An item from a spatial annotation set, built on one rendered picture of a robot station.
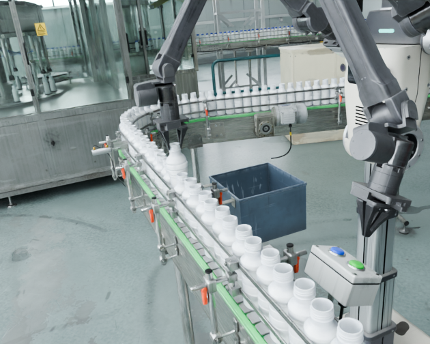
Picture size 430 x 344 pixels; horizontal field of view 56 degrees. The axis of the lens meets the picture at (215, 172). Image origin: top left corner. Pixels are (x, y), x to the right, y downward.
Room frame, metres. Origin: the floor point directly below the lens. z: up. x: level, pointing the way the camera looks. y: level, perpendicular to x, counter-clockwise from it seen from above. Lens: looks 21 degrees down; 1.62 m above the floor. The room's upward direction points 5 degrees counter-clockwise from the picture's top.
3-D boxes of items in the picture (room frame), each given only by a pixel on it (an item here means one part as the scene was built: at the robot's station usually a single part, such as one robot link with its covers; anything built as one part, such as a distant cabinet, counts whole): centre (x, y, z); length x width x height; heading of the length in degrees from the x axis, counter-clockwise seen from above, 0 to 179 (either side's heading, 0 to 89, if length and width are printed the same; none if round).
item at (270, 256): (0.71, -0.10, 1.08); 0.06 x 0.06 x 0.17
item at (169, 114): (1.26, 0.12, 1.35); 0.10 x 0.07 x 0.07; 111
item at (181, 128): (1.26, 0.12, 1.28); 0.07 x 0.07 x 0.09; 21
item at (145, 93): (1.24, 0.16, 1.44); 0.12 x 0.09 x 0.12; 112
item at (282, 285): (0.65, -0.11, 1.08); 0.06 x 0.06 x 0.17
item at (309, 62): (5.33, -1.55, 0.59); 1.10 x 0.62 x 1.18; 93
